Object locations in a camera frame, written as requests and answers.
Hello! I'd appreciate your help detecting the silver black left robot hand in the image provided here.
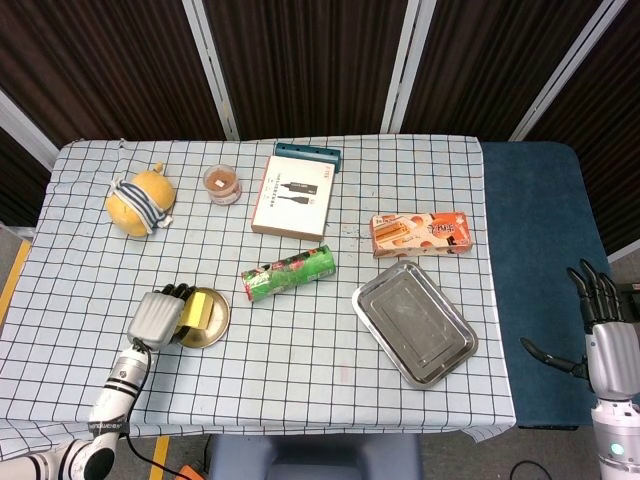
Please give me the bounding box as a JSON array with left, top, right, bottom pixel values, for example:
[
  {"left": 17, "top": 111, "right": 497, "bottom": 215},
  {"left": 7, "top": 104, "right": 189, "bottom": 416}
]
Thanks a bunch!
[{"left": 126, "top": 282, "right": 199, "bottom": 351}]

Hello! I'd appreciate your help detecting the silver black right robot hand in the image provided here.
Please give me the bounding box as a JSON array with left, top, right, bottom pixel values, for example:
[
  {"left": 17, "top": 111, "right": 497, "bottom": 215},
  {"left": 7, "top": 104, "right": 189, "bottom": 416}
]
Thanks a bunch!
[{"left": 519, "top": 258, "right": 640, "bottom": 401}]

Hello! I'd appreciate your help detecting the yellow sponge block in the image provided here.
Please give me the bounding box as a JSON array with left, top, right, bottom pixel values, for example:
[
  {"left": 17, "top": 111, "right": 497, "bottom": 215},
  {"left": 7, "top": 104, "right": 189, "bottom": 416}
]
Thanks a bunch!
[{"left": 180, "top": 292, "right": 215, "bottom": 331}]

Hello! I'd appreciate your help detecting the green snack tube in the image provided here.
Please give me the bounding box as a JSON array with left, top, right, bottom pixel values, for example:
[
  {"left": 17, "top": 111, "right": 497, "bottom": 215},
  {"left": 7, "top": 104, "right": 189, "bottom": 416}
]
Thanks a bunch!
[{"left": 241, "top": 244, "right": 336, "bottom": 304}]

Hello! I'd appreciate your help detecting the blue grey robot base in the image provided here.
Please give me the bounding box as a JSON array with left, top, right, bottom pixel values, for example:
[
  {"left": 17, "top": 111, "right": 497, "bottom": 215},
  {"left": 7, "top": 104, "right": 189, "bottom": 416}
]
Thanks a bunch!
[{"left": 207, "top": 433, "right": 424, "bottom": 480}]

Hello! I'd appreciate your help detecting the black box beside table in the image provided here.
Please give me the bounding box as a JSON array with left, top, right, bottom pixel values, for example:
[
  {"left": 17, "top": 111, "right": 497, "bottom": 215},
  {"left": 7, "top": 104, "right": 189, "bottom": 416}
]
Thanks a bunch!
[{"left": 618, "top": 282, "right": 640, "bottom": 321}]

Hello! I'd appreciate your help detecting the round gold metal plate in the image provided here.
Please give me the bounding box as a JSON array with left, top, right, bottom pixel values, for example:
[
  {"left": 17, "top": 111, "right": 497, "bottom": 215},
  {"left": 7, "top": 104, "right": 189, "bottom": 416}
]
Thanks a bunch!
[{"left": 177, "top": 286, "right": 232, "bottom": 350}]

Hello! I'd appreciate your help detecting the yellow plush toy striped shirt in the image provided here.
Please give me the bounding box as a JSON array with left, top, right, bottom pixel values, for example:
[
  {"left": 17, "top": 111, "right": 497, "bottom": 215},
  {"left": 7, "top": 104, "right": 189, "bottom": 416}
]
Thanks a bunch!
[{"left": 104, "top": 161, "right": 177, "bottom": 238}]

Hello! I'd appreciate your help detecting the white black checkered tablecloth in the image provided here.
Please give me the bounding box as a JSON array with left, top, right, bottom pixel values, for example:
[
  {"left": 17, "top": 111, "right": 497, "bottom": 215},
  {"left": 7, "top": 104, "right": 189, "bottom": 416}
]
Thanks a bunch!
[{"left": 0, "top": 132, "right": 518, "bottom": 451}]

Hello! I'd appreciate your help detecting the clear jar with brown contents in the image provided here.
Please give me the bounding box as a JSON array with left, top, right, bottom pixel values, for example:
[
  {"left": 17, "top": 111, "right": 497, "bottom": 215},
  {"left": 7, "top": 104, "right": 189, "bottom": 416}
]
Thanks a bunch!
[{"left": 202, "top": 164, "right": 243, "bottom": 206}]

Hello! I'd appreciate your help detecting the dark teal table pad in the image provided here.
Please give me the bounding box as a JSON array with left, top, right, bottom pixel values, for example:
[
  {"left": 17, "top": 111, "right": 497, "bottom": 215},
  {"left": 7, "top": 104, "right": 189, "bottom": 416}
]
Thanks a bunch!
[{"left": 479, "top": 141, "right": 640, "bottom": 431}]

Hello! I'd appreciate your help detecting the orange object on floor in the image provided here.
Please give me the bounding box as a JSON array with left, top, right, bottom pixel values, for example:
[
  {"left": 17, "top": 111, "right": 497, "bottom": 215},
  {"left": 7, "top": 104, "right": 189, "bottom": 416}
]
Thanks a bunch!
[{"left": 172, "top": 463, "right": 211, "bottom": 480}]

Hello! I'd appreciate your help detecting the white cardboard product box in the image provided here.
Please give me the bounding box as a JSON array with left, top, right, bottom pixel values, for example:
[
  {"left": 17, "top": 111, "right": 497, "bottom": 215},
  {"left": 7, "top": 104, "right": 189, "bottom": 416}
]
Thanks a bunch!
[{"left": 250, "top": 154, "right": 336, "bottom": 243}]

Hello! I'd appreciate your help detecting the rectangular stainless steel tray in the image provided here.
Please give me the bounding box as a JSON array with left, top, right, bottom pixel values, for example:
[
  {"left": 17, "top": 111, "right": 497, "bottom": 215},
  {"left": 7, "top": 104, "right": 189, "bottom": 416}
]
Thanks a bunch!
[{"left": 351, "top": 259, "right": 480, "bottom": 391}]

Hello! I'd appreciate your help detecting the teal rectangular block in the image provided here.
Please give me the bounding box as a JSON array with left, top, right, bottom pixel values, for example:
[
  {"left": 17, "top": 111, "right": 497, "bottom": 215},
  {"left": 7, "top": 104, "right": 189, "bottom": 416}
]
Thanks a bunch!
[{"left": 273, "top": 141, "right": 343, "bottom": 174}]

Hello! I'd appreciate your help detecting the orange biscuit box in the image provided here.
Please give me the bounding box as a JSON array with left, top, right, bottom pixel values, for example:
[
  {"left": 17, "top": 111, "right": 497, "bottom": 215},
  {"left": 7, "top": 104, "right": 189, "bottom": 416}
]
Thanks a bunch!
[{"left": 369, "top": 211, "right": 474, "bottom": 259}]

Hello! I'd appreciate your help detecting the dark folding screen partition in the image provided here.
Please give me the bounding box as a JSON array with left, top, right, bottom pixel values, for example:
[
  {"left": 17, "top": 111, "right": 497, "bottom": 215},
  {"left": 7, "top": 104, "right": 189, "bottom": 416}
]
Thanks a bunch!
[{"left": 0, "top": 0, "right": 640, "bottom": 256}]

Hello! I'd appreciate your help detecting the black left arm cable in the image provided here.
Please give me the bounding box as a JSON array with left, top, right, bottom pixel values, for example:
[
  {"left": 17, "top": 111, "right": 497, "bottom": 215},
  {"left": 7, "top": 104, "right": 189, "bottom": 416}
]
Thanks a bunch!
[{"left": 124, "top": 337, "right": 169, "bottom": 474}]

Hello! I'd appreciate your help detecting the black floor cable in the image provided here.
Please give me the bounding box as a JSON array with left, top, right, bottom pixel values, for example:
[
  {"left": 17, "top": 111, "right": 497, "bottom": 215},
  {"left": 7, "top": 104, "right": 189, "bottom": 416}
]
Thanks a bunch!
[{"left": 509, "top": 460, "right": 596, "bottom": 480}]

